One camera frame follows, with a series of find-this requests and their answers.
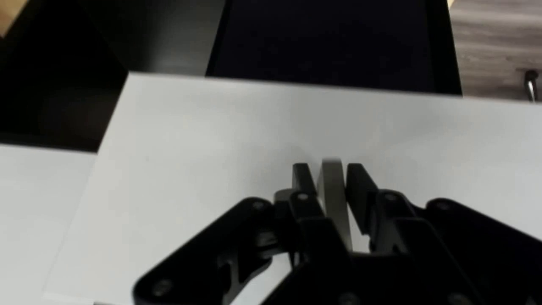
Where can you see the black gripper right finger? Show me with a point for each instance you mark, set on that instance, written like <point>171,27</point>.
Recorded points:
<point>462,254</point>

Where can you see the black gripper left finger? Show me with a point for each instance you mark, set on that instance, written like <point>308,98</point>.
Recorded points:
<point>213,266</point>

